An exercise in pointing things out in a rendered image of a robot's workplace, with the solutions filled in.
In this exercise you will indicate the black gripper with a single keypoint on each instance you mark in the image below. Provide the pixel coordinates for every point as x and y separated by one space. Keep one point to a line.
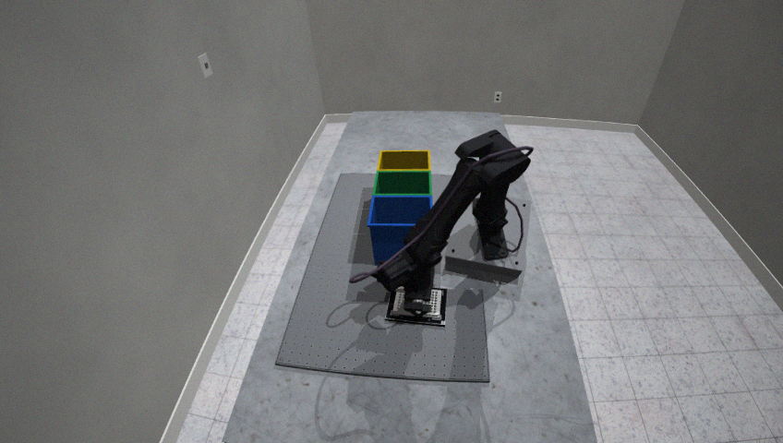
425 285

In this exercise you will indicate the green bin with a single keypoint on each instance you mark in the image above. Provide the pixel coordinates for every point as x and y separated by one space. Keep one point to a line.
402 183

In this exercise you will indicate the yellow bin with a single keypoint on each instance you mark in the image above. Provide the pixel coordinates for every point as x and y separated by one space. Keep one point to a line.
404 160

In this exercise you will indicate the white well plate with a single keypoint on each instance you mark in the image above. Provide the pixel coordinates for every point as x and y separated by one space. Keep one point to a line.
398 307

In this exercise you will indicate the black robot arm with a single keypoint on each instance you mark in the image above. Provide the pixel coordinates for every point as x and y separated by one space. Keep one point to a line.
489 178

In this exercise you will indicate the blue bin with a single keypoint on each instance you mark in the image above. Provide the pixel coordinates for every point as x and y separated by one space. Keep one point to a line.
390 219

